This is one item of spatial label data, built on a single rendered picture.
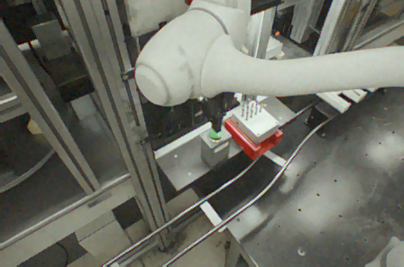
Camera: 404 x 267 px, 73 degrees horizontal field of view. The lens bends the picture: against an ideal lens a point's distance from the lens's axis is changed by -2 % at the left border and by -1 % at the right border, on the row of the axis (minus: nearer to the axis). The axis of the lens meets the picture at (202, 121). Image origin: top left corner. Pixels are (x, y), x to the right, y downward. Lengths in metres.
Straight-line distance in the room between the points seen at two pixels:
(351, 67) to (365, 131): 1.06
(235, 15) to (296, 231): 0.82
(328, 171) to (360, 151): 0.20
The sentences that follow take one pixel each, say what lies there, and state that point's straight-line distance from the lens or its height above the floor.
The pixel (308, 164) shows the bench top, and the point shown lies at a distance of 1.27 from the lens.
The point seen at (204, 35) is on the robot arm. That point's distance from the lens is 0.42.
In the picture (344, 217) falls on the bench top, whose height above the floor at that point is 0.68.
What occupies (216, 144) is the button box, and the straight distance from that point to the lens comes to 0.82.
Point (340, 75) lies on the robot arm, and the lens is 0.44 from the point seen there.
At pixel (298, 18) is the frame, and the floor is 1.03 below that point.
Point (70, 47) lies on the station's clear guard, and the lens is 0.61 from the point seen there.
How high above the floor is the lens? 1.69
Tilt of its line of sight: 50 degrees down
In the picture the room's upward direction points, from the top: straight up
